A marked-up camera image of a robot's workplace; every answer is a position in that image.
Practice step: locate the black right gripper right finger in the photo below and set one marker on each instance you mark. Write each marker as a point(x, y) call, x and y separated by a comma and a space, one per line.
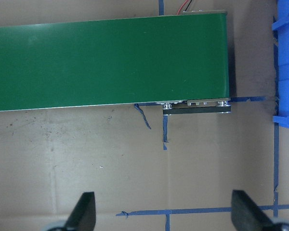
point(246, 215)

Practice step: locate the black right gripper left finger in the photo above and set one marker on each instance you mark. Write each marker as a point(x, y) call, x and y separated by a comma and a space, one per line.
point(83, 216)

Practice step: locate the green conveyor belt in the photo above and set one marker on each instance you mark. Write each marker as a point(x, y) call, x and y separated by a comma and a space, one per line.
point(118, 61)

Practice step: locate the blue empty bin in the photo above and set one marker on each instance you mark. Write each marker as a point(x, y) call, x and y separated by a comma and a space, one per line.
point(281, 26)

